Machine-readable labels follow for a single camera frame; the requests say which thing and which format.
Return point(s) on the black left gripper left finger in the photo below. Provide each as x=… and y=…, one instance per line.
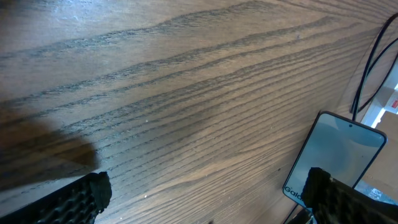
x=78, y=202

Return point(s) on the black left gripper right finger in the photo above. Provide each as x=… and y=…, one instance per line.
x=331, y=201

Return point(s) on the white power strip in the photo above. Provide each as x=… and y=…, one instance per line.
x=384, y=101

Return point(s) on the Samsung Galaxy smartphone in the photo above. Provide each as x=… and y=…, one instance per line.
x=342, y=147

